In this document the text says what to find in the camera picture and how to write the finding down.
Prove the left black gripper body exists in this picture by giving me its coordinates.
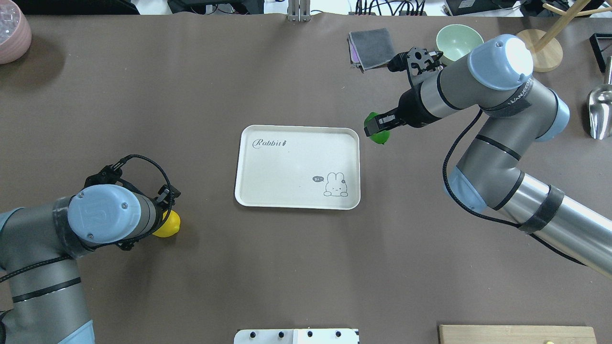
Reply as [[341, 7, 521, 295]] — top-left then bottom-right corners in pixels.
[[152, 193, 174, 229]]

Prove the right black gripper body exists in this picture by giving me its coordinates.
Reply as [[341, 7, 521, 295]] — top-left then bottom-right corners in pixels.
[[395, 88, 438, 128]]

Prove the green lime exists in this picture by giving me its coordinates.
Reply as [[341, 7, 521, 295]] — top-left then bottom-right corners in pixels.
[[364, 112, 391, 145]]

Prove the yellow lemon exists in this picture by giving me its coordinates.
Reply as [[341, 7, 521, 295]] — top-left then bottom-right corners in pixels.
[[152, 210, 181, 238]]

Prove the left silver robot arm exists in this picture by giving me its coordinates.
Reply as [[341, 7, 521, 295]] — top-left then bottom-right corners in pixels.
[[0, 184, 178, 344]]

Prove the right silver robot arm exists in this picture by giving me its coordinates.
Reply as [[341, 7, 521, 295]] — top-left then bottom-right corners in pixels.
[[364, 33, 612, 278]]

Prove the cream rectangular tray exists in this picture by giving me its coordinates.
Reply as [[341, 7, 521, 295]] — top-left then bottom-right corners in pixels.
[[234, 125, 361, 210]]

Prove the grey folded cloth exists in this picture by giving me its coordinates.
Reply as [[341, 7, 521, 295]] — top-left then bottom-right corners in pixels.
[[348, 28, 396, 71]]

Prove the mint green bowl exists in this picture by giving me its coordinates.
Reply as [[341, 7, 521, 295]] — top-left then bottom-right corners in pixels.
[[436, 24, 484, 65]]

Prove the wooden mug tree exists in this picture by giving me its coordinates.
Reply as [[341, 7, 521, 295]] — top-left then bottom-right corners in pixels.
[[516, 0, 612, 72]]

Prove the metal scoop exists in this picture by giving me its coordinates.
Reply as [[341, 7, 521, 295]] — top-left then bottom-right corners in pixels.
[[588, 56, 612, 140]]

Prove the bamboo cutting board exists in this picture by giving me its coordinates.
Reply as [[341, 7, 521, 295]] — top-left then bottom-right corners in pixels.
[[438, 324, 597, 344]]

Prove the pink bowl with ice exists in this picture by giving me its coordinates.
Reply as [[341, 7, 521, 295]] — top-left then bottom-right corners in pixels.
[[0, 0, 32, 65]]

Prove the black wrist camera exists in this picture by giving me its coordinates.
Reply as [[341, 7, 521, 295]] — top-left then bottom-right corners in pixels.
[[387, 46, 444, 75], [83, 159, 135, 191]]

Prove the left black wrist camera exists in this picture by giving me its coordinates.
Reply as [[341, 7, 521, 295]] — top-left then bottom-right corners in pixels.
[[83, 159, 135, 191]]

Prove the aluminium frame post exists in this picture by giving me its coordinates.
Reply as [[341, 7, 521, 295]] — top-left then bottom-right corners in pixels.
[[287, 0, 311, 22]]

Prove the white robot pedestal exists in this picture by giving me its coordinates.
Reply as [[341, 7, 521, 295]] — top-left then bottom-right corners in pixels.
[[233, 327, 360, 344]]

